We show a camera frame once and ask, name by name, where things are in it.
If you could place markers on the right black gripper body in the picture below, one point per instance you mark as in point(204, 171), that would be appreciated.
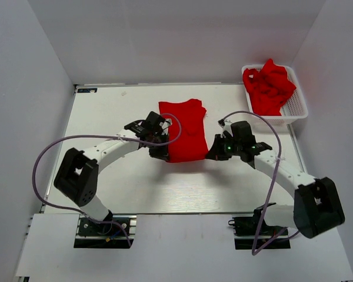
point(226, 147)

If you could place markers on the blue label sticker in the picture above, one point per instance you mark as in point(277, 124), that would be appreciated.
point(87, 90)

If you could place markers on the red t shirt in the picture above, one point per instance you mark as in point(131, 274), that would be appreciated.
point(188, 127)

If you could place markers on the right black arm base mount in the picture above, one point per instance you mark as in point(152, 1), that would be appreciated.
point(245, 226)

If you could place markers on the white plastic basket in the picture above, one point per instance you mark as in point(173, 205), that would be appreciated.
point(295, 108)

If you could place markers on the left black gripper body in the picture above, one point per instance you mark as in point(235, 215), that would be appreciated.
point(157, 152)

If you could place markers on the red shirts pile in basket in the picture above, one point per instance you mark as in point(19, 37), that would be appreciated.
point(269, 89)

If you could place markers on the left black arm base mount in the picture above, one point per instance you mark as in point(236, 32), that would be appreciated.
point(90, 235)

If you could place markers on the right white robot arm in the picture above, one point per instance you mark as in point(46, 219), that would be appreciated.
point(316, 208)

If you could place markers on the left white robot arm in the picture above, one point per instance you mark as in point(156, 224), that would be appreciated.
point(77, 176)

